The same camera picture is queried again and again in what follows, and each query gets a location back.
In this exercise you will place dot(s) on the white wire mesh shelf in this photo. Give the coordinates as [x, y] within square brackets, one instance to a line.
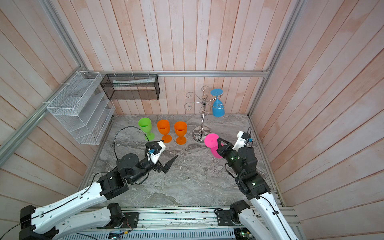
[81, 109]

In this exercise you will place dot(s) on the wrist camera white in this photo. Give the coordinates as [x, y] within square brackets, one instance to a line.
[243, 139]
[154, 150]

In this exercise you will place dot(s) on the orange wine glass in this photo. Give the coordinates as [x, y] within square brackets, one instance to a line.
[164, 128]
[181, 130]

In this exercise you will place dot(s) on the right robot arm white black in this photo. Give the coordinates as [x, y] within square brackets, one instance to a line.
[268, 223]

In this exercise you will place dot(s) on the aluminium mounting rail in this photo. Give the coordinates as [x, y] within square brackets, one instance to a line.
[178, 223]

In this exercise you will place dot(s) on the pink plastic wine glass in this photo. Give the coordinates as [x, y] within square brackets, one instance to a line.
[211, 141]

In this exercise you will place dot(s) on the blue plastic wine glass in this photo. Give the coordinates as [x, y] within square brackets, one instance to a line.
[218, 106]

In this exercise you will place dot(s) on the horizontal aluminium wall profile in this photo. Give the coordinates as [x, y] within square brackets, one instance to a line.
[209, 74]

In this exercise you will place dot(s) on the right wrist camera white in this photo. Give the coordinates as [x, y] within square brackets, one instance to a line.
[243, 139]

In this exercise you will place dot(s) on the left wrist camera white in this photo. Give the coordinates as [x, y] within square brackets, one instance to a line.
[154, 150]

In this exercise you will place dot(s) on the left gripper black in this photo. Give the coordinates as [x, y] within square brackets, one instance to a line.
[159, 166]

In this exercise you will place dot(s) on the orange wine glass front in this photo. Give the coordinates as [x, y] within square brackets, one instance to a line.
[164, 128]

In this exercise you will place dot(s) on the black wire mesh basket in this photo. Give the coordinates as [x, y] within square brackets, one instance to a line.
[131, 87]

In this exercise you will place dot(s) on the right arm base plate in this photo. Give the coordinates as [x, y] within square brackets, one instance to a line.
[227, 217]

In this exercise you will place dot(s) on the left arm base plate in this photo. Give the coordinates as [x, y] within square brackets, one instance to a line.
[127, 220]

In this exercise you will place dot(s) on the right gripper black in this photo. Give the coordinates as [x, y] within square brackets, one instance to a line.
[223, 150]

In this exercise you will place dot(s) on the green plastic wine glass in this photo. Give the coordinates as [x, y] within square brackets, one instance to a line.
[145, 125]

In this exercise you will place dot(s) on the chrome wine glass rack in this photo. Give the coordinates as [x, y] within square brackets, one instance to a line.
[199, 133]

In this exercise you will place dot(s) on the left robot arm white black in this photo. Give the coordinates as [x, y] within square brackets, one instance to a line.
[66, 217]

